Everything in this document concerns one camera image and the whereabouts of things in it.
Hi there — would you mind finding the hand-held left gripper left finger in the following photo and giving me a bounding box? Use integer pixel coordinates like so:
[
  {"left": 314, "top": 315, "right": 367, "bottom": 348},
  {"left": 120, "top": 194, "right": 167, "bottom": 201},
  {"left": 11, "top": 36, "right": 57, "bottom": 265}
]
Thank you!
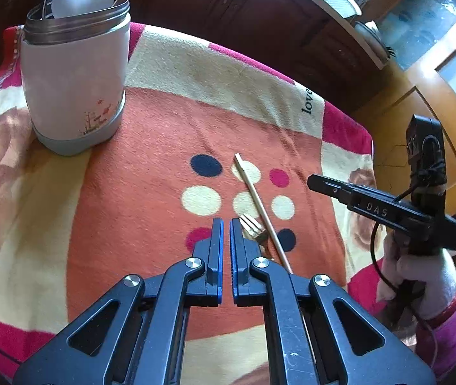
[{"left": 12, "top": 217, "right": 224, "bottom": 385}]

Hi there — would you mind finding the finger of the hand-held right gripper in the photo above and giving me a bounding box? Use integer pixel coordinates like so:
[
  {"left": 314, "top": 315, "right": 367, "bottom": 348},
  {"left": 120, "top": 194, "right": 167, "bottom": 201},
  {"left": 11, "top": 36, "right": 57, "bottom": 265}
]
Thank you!
[{"left": 307, "top": 174, "right": 352, "bottom": 210}]

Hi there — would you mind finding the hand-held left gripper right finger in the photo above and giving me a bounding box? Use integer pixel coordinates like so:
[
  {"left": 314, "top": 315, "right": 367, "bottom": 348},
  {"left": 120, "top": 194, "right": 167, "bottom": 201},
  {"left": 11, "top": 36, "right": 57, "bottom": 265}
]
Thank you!
[{"left": 229, "top": 218, "right": 437, "bottom": 385}]

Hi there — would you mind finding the white insulated steel container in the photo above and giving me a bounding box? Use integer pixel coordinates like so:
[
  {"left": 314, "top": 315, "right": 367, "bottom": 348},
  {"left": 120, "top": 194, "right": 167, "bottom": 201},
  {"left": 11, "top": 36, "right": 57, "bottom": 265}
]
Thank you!
[{"left": 19, "top": 0, "right": 132, "bottom": 157}]

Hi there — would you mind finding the person's right hand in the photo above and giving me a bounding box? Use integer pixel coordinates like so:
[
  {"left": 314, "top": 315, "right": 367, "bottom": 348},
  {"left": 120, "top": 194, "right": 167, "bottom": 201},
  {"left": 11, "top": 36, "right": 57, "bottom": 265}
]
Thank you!
[{"left": 376, "top": 234, "right": 456, "bottom": 321}]

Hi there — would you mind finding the gold metal fork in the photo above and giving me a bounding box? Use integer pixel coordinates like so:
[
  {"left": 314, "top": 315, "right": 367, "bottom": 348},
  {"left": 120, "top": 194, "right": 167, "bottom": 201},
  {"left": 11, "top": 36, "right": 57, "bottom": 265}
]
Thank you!
[{"left": 238, "top": 214, "right": 276, "bottom": 262}]

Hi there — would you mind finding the floral printed blanket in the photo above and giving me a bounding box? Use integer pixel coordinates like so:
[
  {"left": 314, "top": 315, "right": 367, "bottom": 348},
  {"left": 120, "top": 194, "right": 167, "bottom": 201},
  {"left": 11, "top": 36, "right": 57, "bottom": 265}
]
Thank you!
[{"left": 0, "top": 22, "right": 376, "bottom": 385}]

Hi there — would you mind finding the wooden door with glass panes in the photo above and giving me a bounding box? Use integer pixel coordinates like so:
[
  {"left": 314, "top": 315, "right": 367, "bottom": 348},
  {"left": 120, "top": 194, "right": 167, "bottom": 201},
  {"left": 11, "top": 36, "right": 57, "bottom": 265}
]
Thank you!
[{"left": 352, "top": 8, "right": 456, "bottom": 219}]

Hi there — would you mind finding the metal pot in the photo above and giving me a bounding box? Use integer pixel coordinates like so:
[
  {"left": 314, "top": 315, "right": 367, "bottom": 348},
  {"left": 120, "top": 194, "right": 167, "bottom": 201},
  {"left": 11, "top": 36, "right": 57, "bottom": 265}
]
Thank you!
[{"left": 352, "top": 21, "right": 382, "bottom": 46}]

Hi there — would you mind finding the dark wooden cabinet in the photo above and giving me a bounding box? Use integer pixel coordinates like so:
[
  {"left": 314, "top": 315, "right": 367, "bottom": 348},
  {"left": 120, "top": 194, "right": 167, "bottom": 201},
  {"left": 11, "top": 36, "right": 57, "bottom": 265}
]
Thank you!
[{"left": 129, "top": 0, "right": 389, "bottom": 110}]

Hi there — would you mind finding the frosted glass window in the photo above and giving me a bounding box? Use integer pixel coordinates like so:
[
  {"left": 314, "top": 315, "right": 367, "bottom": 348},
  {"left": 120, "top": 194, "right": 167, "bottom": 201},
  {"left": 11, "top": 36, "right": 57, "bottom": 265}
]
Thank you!
[{"left": 380, "top": 0, "right": 456, "bottom": 70}]

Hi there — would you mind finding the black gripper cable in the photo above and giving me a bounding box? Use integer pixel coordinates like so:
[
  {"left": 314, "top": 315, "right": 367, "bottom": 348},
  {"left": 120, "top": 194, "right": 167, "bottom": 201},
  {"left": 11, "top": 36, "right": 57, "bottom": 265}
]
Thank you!
[{"left": 370, "top": 192, "right": 414, "bottom": 302}]

